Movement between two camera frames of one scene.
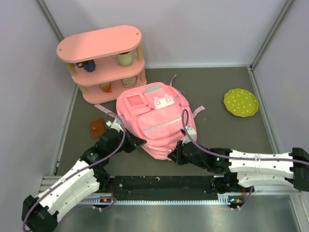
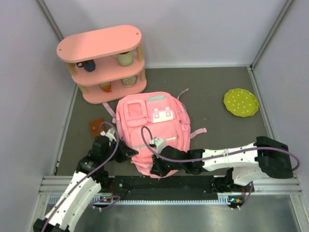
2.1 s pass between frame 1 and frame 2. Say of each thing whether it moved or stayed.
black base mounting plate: stayed
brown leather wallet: stayed
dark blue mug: stayed
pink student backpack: moved
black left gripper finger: moved
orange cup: stayed
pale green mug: stayed
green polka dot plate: stayed
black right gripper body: moved
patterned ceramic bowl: stayed
